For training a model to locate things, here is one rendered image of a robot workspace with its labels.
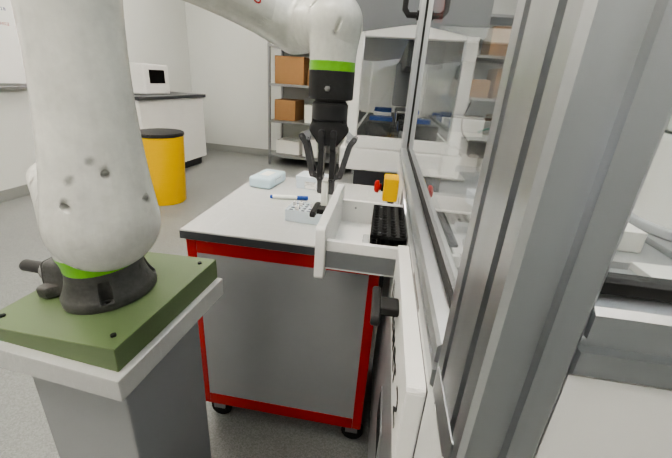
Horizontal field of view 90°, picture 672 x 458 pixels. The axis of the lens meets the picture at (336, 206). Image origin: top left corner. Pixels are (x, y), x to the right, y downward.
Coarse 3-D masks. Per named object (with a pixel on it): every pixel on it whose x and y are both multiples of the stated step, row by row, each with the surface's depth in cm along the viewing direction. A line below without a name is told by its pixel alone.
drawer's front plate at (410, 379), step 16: (400, 256) 52; (400, 272) 48; (400, 288) 45; (400, 304) 42; (400, 320) 40; (416, 320) 38; (400, 336) 39; (416, 336) 36; (400, 352) 37; (416, 352) 34; (400, 368) 35; (416, 368) 32; (400, 384) 34; (416, 384) 30; (400, 400) 33; (416, 400) 30; (400, 416) 32; (416, 416) 31; (400, 432) 32; (416, 432) 31; (400, 448) 32
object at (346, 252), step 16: (352, 208) 86; (368, 208) 85; (352, 224) 86; (368, 224) 86; (336, 240) 64; (352, 240) 77; (336, 256) 64; (352, 256) 63; (368, 256) 63; (384, 256) 63; (368, 272) 64; (384, 272) 64
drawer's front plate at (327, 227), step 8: (336, 192) 80; (336, 200) 75; (328, 208) 70; (336, 208) 74; (328, 216) 66; (336, 216) 76; (320, 224) 62; (328, 224) 64; (336, 224) 78; (320, 232) 61; (328, 232) 65; (336, 232) 80; (320, 240) 61; (320, 248) 62; (320, 256) 62; (320, 264) 63; (320, 272) 64
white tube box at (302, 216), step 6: (306, 204) 109; (288, 210) 103; (294, 210) 103; (300, 210) 104; (306, 210) 104; (288, 216) 104; (294, 216) 103; (300, 216) 103; (306, 216) 102; (318, 216) 102; (300, 222) 104; (306, 222) 103; (312, 222) 103
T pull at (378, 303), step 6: (378, 288) 47; (372, 294) 45; (378, 294) 45; (372, 300) 44; (378, 300) 44; (384, 300) 44; (390, 300) 44; (396, 300) 44; (372, 306) 43; (378, 306) 43; (384, 306) 43; (390, 306) 43; (396, 306) 43; (372, 312) 42; (378, 312) 42; (384, 312) 43; (390, 312) 43; (396, 312) 43; (372, 318) 41; (378, 318) 41; (372, 324) 41; (378, 324) 41
